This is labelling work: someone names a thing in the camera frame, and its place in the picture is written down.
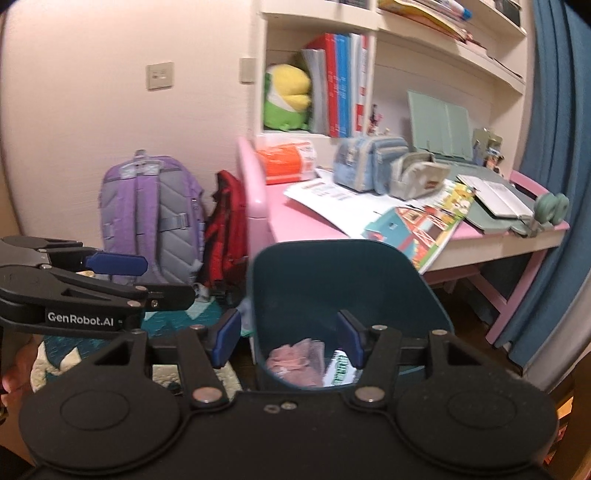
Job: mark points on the white shelf hutch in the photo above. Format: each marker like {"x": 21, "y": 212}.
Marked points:
{"x": 392, "y": 69}

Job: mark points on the orange tissue packet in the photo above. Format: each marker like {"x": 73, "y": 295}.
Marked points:
{"x": 284, "y": 161}

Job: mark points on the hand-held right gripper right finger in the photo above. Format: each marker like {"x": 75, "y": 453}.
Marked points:
{"x": 348, "y": 339}

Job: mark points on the person's left hand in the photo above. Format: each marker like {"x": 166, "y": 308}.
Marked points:
{"x": 18, "y": 371}

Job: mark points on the dark teal plastic bin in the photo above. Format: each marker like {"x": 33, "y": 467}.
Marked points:
{"x": 300, "y": 286}

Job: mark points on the beige wall outlet plate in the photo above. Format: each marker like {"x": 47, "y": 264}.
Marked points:
{"x": 247, "y": 70}

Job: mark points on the grey pencil case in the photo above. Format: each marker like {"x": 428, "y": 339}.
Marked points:
{"x": 415, "y": 177}

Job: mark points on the blue curtain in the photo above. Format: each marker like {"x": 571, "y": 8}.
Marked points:
{"x": 554, "y": 138}

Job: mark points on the colourful picture book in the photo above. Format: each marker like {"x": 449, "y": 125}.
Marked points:
{"x": 415, "y": 230}

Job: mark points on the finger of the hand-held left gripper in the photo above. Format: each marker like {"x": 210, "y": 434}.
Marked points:
{"x": 117, "y": 264}
{"x": 166, "y": 297}

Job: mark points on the blue pencil case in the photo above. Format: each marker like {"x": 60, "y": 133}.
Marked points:
{"x": 364, "y": 164}

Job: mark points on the crumpled pink paper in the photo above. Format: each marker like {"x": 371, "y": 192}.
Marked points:
{"x": 293, "y": 364}

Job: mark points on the beige wall switch plate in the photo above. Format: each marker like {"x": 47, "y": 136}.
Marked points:
{"x": 160, "y": 76}

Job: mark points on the grey green desk pad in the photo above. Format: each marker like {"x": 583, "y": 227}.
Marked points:
{"x": 485, "y": 219}

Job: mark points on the teal zigzag rug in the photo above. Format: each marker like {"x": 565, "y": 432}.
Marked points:
{"x": 175, "y": 318}

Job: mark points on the pink desk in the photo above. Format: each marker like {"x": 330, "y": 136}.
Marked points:
{"x": 295, "y": 217}

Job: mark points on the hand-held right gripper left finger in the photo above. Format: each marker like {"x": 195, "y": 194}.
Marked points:
{"x": 226, "y": 339}

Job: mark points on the open white notebook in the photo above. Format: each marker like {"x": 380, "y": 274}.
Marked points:
{"x": 498, "y": 196}

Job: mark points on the red bag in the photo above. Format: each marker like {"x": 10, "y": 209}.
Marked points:
{"x": 226, "y": 230}

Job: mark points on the green and white packet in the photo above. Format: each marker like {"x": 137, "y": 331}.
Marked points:
{"x": 339, "y": 371}

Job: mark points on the blue book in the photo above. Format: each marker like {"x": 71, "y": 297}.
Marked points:
{"x": 343, "y": 87}

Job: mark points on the small toy figures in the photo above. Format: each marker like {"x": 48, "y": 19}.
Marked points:
{"x": 487, "y": 147}

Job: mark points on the pale green book stand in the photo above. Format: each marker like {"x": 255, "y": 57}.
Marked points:
{"x": 438, "y": 124}

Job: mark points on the small pink figurine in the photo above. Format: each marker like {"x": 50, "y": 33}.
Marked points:
{"x": 375, "y": 120}

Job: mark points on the stack of yellow books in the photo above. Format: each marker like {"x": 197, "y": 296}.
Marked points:
{"x": 425, "y": 16}

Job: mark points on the yellow and green plush toy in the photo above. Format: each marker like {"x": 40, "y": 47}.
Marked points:
{"x": 286, "y": 99}

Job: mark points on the purple and grey backpack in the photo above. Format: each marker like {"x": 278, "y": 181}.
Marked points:
{"x": 147, "y": 217}

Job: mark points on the white paper sheets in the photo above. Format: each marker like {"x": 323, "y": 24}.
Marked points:
{"x": 337, "y": 203}

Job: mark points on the white book with red label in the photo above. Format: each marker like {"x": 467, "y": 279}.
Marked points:
{"x": 360, "y": 83}

